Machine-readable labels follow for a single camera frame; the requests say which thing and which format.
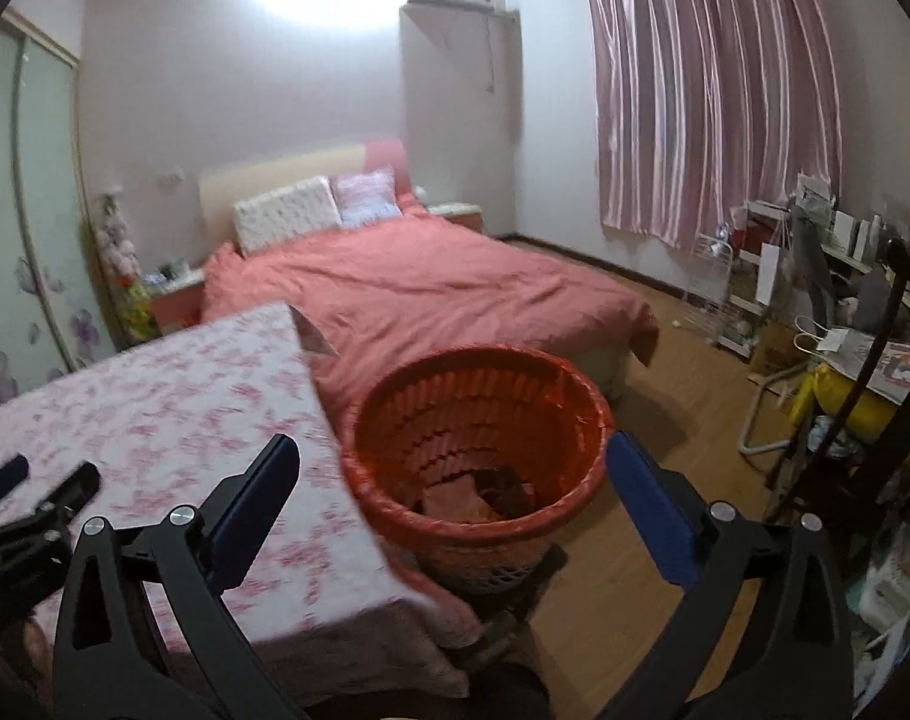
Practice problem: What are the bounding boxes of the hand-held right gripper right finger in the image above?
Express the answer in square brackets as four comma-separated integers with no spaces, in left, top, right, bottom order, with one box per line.
[597,431,857,720]

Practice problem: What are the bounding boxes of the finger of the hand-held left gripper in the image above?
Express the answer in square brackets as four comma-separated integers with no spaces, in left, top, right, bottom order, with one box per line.
[0,461,101,542]
[0,454,30,515]

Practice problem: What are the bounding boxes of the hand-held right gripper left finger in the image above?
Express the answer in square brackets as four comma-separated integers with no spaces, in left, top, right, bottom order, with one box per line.
[50,433,313,720]

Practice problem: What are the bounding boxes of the orange plastic basket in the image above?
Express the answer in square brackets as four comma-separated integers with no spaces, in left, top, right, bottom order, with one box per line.
[341,345,615,597]

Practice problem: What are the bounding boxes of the floral tablecloth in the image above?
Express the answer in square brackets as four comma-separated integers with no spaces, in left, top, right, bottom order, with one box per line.
[0,302,486,691]

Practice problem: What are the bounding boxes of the dark wooden stool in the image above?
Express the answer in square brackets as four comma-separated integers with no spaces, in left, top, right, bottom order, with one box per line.
[455,540,568,642]

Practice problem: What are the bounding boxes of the green yellow plush toy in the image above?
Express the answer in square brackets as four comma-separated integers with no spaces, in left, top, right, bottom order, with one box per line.
[121,281,160,342]

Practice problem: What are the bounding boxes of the brown paper bag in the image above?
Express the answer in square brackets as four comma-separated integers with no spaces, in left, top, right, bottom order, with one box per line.
[747,322,801,380]

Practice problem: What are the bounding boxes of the white trolley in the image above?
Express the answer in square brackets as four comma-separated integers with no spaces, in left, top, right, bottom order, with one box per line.
[725,199,797,361]

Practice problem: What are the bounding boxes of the pink white nightstand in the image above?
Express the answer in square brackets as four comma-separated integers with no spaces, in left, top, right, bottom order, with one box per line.
[143,262,207,335]
[427,200,486,235]

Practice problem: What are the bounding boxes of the person's leg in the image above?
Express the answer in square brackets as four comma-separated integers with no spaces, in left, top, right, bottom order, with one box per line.
[462,660,553,720]

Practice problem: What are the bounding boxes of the yellow cushion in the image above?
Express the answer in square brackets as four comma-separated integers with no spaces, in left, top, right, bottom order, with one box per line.
[810,364,910,436]

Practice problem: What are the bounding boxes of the flower print wardrobe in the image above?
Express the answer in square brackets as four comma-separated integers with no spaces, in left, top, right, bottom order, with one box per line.
[0,7,118,413]

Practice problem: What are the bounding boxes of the hanging plush toys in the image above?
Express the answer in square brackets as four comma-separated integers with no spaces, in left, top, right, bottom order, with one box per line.
[98,191,141,282]

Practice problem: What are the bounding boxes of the red duvet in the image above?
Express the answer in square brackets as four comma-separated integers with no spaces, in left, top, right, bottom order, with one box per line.
[200,202,660,406]

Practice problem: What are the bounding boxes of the printed magazine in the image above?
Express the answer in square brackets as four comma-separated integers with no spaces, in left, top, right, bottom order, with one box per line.
[875,341,910,398]

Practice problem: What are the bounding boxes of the floral pillow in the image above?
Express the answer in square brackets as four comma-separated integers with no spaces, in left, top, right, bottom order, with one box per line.
[233,176,343,254]

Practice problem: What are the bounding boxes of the dark wooden chair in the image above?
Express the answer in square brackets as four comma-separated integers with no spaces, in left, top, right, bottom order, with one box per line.
[762,236,910,541]

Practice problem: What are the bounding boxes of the pink striped pillow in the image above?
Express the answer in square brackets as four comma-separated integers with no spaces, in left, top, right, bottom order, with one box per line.
[329,167,400,227]

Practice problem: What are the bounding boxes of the bed headboard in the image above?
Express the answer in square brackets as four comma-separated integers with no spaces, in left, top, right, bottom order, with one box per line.
[198,139,411,245]

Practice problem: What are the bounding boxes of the pink curtain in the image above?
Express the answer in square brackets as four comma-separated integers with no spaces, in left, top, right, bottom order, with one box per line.
[582,0,846,248]

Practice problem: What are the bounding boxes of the white tube frame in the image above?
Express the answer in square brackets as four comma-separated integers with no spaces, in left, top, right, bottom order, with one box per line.
[738,364,808,458]

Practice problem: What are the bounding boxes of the white wire rack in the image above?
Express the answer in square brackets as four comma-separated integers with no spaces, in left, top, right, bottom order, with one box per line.
[683,234,733,346]

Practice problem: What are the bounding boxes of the white handled paper bag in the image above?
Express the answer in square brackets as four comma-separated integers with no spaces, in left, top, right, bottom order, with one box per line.
[794,315,876,376]

